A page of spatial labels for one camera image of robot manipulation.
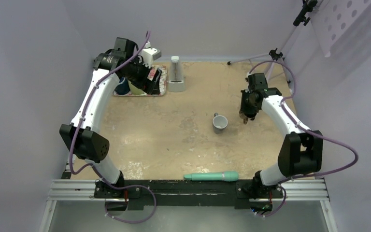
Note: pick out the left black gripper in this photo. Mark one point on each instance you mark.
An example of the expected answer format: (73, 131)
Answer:
(149, 86)

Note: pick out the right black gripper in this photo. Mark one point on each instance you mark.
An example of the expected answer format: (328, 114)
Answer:
(243, 107)

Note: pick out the grey mug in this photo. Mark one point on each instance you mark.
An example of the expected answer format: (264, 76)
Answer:
(219, 123)

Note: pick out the teal cylindrical tool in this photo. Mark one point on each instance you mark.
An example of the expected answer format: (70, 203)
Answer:
(227, 176)

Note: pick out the perforated music stand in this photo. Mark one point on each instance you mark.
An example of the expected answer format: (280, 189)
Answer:
(341, 49)

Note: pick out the brown mug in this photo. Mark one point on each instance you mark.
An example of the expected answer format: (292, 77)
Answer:
(244, 118)

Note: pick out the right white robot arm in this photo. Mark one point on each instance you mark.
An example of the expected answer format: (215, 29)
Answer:
(300, 153)

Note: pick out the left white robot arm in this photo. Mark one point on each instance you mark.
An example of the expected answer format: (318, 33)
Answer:
(87, 147)

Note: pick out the dark blue mug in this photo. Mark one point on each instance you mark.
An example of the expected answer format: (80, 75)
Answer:
(122, 88)

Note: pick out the floral tray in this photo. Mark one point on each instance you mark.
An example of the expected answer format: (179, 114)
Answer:
(160, 88)

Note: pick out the white metronome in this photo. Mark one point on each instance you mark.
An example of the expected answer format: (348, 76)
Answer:
(176, 78)

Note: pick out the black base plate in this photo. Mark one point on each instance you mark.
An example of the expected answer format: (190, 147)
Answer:
(241, 194)

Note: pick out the aluminium frame rail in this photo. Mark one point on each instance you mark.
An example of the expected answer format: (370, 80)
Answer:
(72, 207)

